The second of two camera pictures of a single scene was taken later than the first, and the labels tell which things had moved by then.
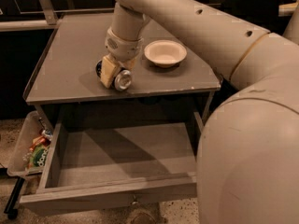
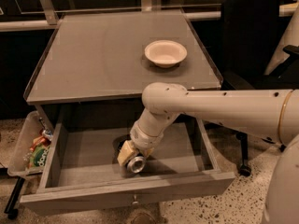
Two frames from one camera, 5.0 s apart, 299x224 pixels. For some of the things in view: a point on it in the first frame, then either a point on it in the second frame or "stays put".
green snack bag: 38,155 stays put
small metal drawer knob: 135,200 stays put
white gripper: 123,48 to 144,139
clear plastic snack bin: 32,148 stays put
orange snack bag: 40,140 stays put
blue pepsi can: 121,79 to 135,164
